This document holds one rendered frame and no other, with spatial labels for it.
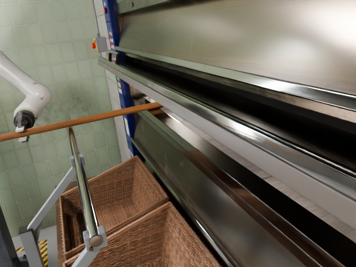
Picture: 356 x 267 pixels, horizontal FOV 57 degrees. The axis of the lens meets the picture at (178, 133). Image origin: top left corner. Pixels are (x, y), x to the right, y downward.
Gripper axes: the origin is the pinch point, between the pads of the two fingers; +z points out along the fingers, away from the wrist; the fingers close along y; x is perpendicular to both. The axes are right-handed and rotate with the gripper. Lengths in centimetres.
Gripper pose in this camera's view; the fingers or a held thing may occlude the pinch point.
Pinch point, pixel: (21, 133)
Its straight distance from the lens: 155.1
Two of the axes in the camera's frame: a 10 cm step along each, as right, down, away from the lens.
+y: 1.2, 9.3, 3.4
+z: 3.6, 2.8, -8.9
